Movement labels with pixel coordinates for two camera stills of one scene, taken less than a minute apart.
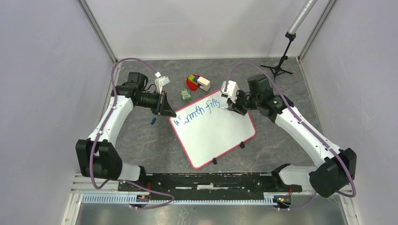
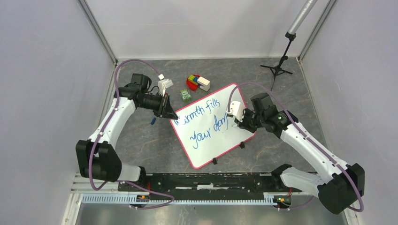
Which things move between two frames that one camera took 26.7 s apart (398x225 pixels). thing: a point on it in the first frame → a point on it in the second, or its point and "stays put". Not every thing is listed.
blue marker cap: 153,121 stays put
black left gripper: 163,107 stays put
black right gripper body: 243,102 → 249,120
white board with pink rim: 210,128 stays put
